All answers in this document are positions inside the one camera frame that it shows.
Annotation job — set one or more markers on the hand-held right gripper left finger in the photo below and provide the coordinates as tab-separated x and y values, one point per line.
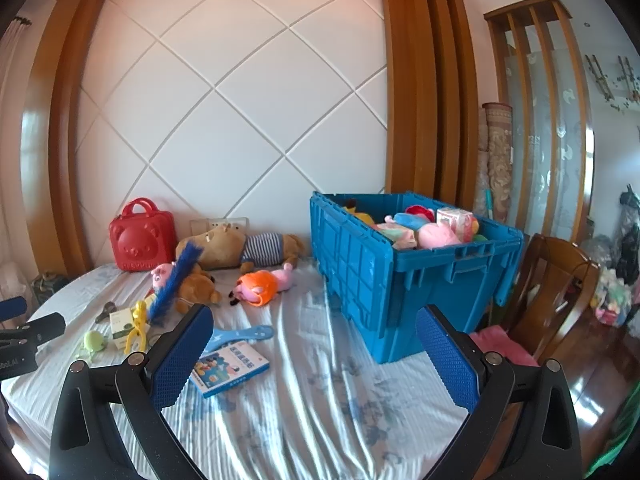
180	360

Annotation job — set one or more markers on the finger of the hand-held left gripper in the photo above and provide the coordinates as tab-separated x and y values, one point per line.
37	329
12	307

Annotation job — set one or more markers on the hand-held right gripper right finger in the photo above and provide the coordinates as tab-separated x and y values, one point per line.
450	365

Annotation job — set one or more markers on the blue cartoon print box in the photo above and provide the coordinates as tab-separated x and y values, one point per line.
230	367

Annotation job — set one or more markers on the blue three-arm boomerang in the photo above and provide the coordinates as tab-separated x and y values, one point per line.
245	334

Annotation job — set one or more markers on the blue plastic crate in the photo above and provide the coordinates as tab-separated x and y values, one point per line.
360	280

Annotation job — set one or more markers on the white cloth covered desktop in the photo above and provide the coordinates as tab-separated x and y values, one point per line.
310	360

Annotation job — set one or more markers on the dark box beside table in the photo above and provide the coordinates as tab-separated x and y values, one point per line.
47	287

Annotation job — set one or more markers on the pink seat cushion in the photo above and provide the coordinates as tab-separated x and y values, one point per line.
500	342

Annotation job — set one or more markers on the green toy ball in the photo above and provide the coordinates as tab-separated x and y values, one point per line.
92	342

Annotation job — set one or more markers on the yellow toy figure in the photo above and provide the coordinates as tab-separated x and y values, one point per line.
137	322

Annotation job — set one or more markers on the white and green box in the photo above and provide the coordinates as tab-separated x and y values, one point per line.
119	325

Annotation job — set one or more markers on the small brown plush toy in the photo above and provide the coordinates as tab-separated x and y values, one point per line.
197	287

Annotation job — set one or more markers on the blue feather brush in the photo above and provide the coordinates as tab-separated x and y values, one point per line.
172	280

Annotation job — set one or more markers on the pink pig plush green dress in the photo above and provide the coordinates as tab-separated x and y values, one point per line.
160	276

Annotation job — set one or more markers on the pink pig plush orange dress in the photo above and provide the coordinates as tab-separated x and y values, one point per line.
257	287

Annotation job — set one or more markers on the brown plush dog striped shirt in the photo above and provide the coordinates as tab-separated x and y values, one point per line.
225	245

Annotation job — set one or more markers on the red bear carry case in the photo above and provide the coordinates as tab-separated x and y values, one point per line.
142	240

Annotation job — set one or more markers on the wooden chair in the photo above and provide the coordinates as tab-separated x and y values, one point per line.
550	285

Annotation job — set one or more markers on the pink plush toy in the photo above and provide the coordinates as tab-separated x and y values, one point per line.
435	236

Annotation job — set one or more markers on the green and pink cloth toy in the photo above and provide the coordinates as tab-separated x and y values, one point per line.
397	235

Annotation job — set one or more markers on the pink and white carton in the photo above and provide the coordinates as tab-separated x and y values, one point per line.
452	221

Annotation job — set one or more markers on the blue and red plush toy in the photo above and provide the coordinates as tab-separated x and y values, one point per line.
412	216

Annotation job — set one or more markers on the yellow plush toy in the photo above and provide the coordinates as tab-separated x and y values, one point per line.
361	215

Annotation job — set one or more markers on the rolled patterned carpet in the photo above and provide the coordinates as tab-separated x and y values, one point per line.
500	160

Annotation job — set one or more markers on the black hanging clothes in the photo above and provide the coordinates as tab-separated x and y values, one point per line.
629	230

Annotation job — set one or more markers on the wooden slat partition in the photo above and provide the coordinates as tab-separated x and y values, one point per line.
522	110

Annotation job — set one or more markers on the white wall socket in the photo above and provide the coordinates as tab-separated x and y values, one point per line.
200	222

